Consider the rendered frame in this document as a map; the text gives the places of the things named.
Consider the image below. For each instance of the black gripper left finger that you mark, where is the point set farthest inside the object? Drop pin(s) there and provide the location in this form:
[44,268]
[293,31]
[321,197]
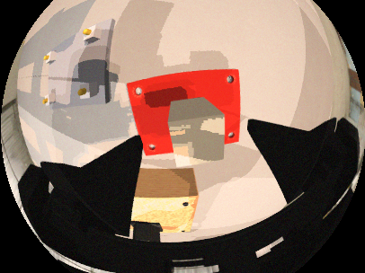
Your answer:
[106,185]

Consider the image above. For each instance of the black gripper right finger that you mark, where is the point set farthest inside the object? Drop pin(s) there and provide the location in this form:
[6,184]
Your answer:
[290,153]

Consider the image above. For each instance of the red board with square handle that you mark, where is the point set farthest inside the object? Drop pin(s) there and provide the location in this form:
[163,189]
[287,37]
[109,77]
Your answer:
[189,114]

